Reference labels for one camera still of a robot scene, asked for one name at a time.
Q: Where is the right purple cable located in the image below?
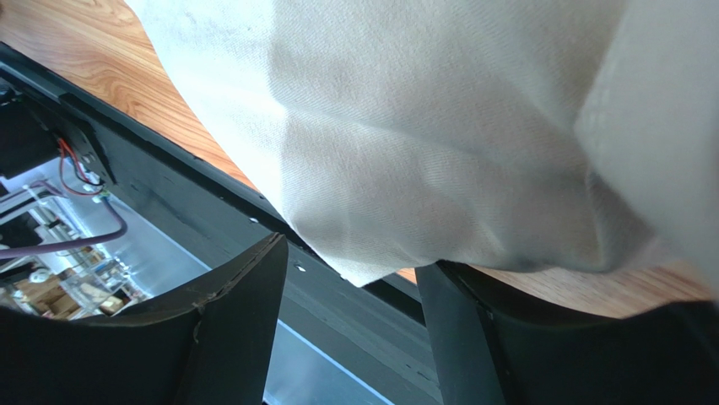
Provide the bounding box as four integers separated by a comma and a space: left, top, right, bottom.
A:
0, 179, 128, 261

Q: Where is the black table edge strip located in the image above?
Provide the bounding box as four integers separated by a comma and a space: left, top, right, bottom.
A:
0, 41, 445, 405

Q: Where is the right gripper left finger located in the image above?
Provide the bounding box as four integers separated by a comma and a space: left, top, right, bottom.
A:
1, 234, 289, 404

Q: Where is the beige t shirt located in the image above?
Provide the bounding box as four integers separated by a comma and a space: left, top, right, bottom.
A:
129, 1, 718, 288

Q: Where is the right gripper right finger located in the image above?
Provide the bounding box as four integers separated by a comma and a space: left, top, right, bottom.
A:
416, 262, 718, 404

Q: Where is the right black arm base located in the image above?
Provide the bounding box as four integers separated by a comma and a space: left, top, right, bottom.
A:
1, 81, 116, 185

